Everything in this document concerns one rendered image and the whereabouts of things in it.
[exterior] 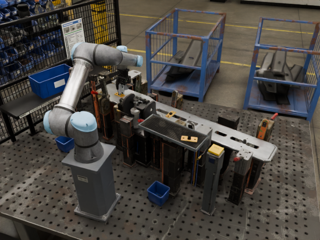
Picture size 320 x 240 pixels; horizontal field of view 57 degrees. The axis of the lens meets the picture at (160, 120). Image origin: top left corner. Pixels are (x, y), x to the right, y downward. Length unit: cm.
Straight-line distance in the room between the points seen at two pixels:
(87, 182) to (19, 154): 89
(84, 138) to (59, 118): 16
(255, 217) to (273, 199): 19
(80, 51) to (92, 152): 54
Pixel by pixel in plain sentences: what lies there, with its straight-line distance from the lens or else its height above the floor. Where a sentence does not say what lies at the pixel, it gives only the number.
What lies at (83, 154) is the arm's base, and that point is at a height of 115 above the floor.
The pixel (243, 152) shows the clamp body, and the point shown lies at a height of 106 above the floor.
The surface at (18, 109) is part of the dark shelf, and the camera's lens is 225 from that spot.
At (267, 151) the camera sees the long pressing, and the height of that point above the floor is 100.
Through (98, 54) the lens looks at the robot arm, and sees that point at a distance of 163.
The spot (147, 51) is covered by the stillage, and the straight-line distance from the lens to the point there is 393.
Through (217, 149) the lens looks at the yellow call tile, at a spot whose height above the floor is 116.
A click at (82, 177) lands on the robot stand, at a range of 160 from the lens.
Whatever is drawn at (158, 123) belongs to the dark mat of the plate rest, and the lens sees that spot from 167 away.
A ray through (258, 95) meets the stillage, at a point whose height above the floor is 17.
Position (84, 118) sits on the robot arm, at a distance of 146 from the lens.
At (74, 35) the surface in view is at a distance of 259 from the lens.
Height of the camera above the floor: 212
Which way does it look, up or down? 34 degrees down
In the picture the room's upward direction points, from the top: straight up
